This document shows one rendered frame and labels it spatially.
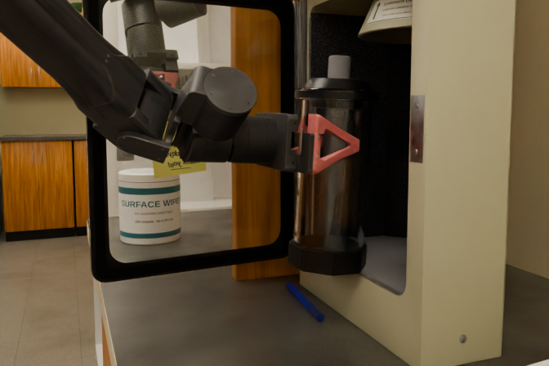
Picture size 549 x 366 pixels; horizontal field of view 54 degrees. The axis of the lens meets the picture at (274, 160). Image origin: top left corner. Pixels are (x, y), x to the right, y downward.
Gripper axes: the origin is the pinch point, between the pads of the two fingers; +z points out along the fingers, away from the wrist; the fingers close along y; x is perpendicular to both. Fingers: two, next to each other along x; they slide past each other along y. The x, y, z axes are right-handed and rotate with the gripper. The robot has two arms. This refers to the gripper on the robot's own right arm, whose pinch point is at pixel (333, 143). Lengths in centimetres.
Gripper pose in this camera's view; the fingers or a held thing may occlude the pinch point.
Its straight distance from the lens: 70.1
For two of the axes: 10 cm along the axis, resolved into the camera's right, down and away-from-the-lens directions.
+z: 9.1, 0.2, 4.2
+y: -4.1, -0.9, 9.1
